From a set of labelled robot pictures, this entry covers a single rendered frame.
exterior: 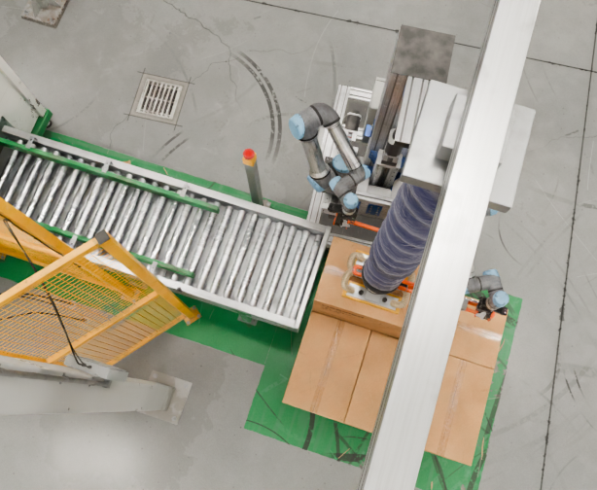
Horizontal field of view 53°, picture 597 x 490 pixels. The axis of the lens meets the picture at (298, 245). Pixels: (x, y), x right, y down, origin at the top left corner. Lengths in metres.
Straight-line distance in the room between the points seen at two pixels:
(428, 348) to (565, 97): 4.25
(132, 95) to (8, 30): 1.22
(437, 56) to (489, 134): 1.34
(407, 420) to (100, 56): 4.52
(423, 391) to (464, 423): 2.62
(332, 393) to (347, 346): 0.30
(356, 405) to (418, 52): 2.12
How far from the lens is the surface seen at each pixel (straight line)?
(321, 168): 3.29
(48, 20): 5.69
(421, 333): 1.35
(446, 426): 3.93
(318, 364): 3.83
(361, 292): 3.45
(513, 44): 1.67
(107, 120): 5.11
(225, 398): 4.39
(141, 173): 4.19
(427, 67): 2.80
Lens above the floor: 4.37
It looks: 75 degrees down
